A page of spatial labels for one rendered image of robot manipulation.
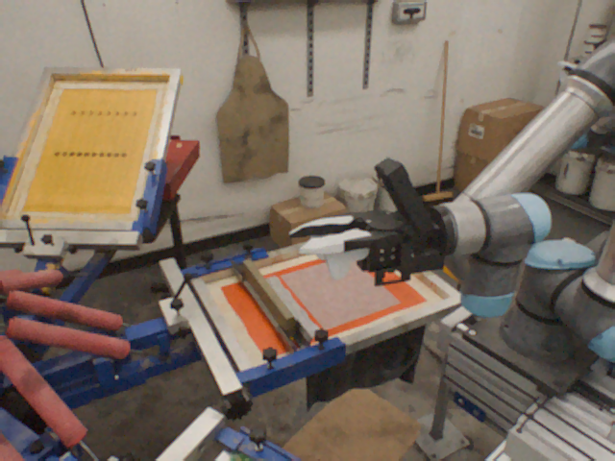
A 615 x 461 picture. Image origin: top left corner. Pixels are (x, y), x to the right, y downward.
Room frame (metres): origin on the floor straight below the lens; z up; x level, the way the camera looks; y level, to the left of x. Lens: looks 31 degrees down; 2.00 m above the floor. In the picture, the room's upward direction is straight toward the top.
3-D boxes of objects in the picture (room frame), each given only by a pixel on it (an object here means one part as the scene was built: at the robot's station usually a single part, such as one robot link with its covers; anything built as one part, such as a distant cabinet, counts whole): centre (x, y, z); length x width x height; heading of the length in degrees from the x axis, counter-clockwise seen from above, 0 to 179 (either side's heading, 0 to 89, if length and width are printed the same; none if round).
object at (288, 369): (1.02, 0.04, 0.98); 0.30 x 0.05 x 0.07; 118
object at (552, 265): (0.82, -0.50, 1.42); 0.13 x 0.12 x 0.14; 16
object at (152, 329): (1.11, 0.45, 1.02); 0.17 x 0.06 x 0.05; 118
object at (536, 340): (0.82, -0.50, 1.31); 0.15 x 0.15 x 0.10
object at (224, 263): (1.51, 0.30, 0.98); 0.30 x 0.05 x 0.07; 118
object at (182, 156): (2.30, 0.84, 1.06); 0.61 x 0.46 x 0.12; 178
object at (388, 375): (1.24, -0.18, 0.79); 0.46 x 0.09 x 0.33; 118
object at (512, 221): (0.62, -0.28, 1.65); 0.11 x 0.08 x 0.09; 106
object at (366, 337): (1.38, -0.05, 0.97); 0.79 x 0.58 x 0.04; 118
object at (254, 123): (3.36, 0.39, 1.06); 0.53 x 0.07 x 1.05; 118
